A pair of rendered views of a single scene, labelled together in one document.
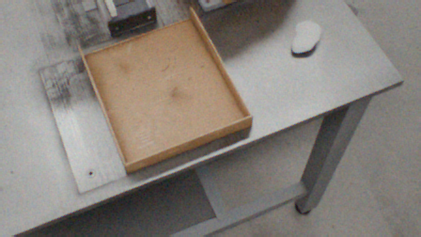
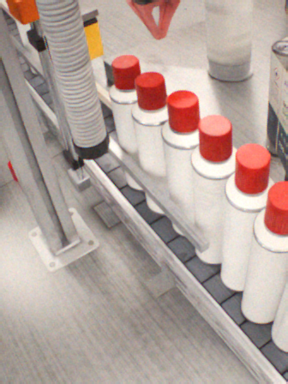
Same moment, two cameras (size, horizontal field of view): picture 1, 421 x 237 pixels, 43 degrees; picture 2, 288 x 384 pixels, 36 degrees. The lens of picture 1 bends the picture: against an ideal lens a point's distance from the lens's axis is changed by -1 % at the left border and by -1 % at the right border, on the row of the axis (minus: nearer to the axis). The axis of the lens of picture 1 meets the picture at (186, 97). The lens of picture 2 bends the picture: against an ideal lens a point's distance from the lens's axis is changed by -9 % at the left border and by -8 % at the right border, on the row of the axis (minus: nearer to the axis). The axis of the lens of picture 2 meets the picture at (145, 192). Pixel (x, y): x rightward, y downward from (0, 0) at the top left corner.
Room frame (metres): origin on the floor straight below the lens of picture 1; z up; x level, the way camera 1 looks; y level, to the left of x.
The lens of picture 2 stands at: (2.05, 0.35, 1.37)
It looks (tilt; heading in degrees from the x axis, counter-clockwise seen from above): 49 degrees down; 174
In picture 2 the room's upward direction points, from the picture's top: 10 degrees counter-clockwise
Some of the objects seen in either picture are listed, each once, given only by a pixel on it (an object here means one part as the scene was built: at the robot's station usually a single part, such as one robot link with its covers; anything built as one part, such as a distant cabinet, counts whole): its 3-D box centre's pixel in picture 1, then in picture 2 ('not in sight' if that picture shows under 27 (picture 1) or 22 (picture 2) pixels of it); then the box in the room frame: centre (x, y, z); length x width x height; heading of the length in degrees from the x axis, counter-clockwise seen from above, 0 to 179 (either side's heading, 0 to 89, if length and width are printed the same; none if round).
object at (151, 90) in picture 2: not in sight; (159, 145); (1.64, 0.42, 0.98); 0.05 x 0.05 x 0.20
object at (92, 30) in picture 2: not in sight; (90, 40); (1.54, 0.37, 1.09); 0.03 x 0.01 x 0.06; 110
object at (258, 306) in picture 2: not in sight; (273, 261); (1.84, 0.49, 0.98); 0.05 x 0.05 x 0.20
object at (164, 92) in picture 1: (162, 84); not in sight; (0.60, 0.05, 0.85); 0.30 x 0.26 x 0.04; 20
